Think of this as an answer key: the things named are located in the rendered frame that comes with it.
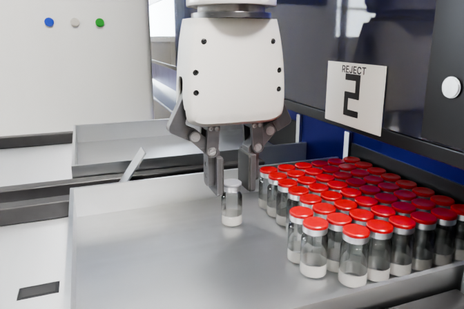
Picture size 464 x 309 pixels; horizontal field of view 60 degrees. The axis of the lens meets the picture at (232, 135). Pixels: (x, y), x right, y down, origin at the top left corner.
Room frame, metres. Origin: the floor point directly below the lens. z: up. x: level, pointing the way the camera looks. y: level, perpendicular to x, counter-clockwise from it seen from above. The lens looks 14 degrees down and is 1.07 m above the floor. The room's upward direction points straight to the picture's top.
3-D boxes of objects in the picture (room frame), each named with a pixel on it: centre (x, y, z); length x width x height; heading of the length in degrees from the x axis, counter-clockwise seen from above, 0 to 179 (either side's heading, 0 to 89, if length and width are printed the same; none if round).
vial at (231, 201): (0.39, 0.00, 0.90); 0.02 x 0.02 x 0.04
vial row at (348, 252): (0.36, -0.07, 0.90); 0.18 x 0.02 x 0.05; 20
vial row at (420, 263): (0.38, -0.13, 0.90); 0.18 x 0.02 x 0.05; 20
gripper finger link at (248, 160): (0.40, -0.03, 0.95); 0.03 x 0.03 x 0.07; 20
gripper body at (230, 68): (0.39, 0.00, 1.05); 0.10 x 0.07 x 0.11; 110
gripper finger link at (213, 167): (0.38, 0.03, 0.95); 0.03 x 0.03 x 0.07; 20
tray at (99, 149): (0.66, 0.09, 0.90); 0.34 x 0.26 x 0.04; 110
